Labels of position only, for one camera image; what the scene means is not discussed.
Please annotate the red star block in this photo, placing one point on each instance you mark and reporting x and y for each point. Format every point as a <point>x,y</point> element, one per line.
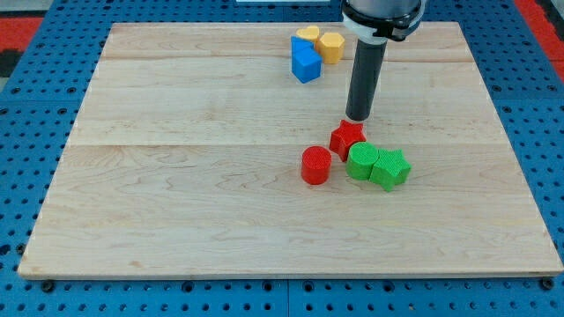
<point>344,137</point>

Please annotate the green star block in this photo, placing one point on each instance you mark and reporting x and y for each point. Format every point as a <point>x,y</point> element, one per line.
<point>390,169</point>

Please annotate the red cylinder block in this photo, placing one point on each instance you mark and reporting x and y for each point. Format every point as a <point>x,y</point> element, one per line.
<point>315,165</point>

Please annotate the green cylinder block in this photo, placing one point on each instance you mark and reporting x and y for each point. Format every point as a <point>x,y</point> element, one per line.
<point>361,159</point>

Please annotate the wooden board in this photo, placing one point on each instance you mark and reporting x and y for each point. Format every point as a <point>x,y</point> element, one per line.
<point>184,162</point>

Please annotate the blue cube block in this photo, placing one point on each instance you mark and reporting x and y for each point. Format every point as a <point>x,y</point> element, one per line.
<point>306,65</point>

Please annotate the yellow hexagon block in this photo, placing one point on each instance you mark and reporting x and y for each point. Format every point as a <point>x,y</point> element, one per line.
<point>331,47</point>

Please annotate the yellow heart block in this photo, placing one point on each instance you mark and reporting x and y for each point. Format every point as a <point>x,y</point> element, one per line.
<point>309,33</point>

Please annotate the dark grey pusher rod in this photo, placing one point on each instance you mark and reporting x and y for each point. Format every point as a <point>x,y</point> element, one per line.
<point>365,74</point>

